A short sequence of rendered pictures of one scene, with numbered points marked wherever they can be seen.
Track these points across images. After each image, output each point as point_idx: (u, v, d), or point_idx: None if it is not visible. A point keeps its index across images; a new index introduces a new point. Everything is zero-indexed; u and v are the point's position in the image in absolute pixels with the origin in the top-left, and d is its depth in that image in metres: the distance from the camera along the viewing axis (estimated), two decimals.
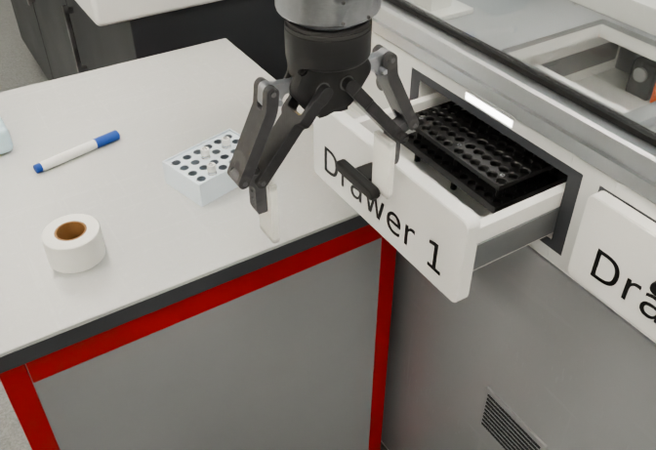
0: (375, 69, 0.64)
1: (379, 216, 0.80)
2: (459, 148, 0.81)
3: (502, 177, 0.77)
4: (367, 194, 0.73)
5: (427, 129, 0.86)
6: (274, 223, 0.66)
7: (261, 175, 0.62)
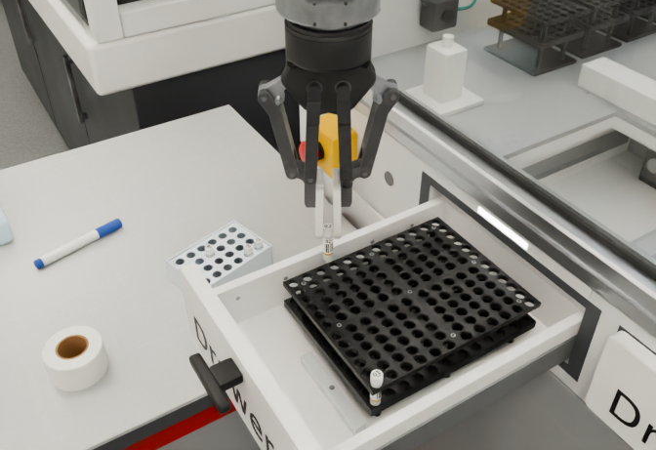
0: (374, 93, 0.62)
1: (244, 411, 0.70)
2: (338, 331, 0.71)
3: None
4: (216, 407, 0.63)
5: (308, 298, 0.76)
6: (318, 220, 0.70)
7: (304, 174, 0.67)
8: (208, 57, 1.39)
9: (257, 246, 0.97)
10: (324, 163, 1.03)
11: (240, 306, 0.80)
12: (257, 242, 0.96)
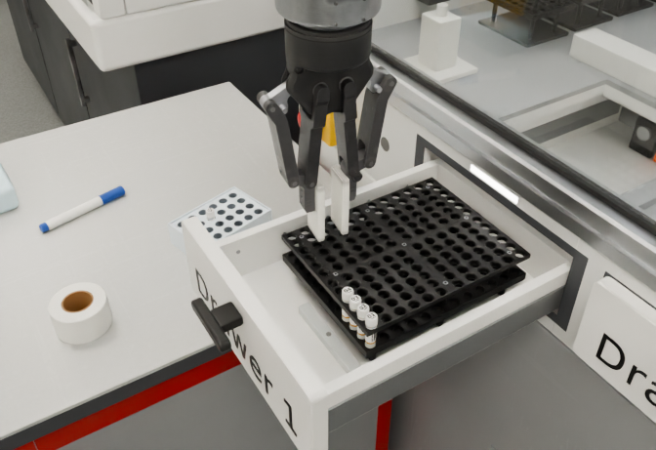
0: (371, 83, 0.64)
1: (244, 355, 0.73)
2: (334, 279, 0.74)
3: None
4: (217, 346, 0.66)
5: (306, 250, 0.79)
6: (320, 222, 0.70)
7: (306, 179, 0.66)
8: (209, 34, 1.41)
9: None
10: (322, 131, 1.06)
11: (240, 261, 0.82)
12: (352, 292, 0.71)
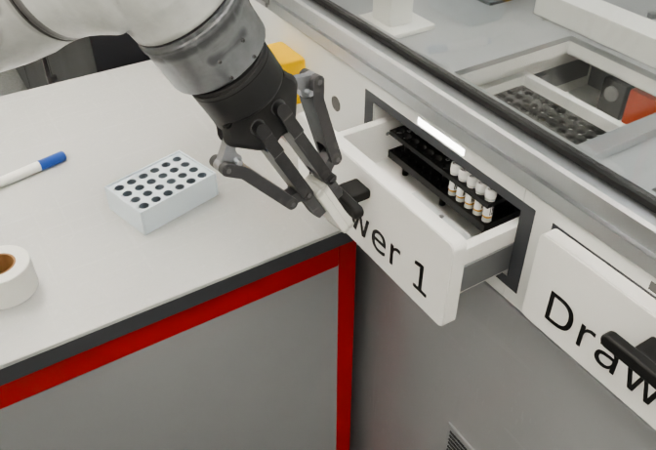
0: (301, 91, 0.62)
1: (364, 233, 0.77)
2: (447, 164, 0.79)
3: None
4: (350, 213, 0.70)
5: (414, 143, 0.83)
6: (337, 219, 0.70)
7: (301, 195, 0.66)
8: None
9: None
10: None
11: None
12: None
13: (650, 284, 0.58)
